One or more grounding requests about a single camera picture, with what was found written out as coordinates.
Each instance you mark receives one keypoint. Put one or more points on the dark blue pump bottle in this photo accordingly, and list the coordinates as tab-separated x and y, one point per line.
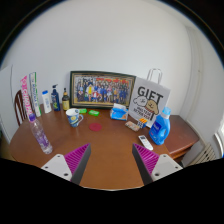
55	100

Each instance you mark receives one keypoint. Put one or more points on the white radiator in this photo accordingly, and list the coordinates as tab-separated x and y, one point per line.
205	155

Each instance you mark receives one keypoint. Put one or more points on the blue starry print mug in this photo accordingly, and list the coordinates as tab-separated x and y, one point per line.
73	118

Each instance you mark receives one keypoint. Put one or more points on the white blue-capped lotion bottle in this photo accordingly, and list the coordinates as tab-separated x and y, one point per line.
46	103

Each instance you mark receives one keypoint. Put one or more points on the white printed paper gift bag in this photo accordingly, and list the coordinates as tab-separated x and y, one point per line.
150	100

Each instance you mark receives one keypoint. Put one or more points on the framed group photo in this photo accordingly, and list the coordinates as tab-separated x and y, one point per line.
101	89

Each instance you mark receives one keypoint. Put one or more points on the white remote control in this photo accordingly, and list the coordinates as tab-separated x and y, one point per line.
145	142

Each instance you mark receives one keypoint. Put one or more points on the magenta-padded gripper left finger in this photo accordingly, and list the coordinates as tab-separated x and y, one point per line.
60	165

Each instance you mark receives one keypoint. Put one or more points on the long pink box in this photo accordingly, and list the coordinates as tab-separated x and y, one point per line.
27	98

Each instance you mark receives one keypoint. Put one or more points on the blue tissue pack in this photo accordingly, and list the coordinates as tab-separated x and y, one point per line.
119	113

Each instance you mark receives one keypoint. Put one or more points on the flat round red coaster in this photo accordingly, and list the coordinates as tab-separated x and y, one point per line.
95	127

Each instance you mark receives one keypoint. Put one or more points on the clear purple-capped water bottle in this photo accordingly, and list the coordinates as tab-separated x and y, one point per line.
41	136

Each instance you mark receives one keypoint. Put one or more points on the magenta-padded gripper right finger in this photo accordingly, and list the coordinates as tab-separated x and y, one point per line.
163	165

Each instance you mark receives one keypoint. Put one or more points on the brown wooden chair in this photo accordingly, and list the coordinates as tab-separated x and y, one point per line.
20	108

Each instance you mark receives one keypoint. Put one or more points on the small colourful puzzle cube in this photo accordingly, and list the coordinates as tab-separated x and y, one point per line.
142	123

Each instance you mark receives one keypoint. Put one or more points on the amber yellow-labelled pump bottle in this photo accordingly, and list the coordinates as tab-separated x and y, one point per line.
66	101

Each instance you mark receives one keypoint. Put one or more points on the blue detergent bottle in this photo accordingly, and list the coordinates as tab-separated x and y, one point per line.
160	128

